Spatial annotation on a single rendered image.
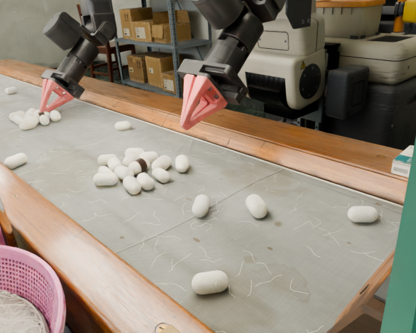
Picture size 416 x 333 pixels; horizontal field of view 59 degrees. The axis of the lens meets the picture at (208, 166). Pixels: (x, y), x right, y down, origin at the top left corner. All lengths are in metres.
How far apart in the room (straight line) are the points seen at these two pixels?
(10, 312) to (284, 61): 0.92
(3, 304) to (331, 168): 0.43
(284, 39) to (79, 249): 0.90
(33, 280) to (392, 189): 0.43
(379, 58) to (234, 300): 1.04
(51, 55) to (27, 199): 5.17
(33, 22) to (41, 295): 5.27
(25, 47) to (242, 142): 5.05
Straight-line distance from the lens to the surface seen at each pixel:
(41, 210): 0.50
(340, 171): 0.55
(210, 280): 0.35
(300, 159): 0.58
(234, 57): 0.58
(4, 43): 5.51
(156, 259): 0.41
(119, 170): 0.57
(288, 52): 1.15
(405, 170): 0.53
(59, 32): 0.95
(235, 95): 0.57
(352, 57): 1.33
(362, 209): 0.46
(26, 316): 0.41
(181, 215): 0.47
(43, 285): 0.40
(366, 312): 0.20
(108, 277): 0.37
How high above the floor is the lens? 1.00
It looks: 26 degrees down
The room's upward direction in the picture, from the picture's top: 4 degrees counter-clockwise
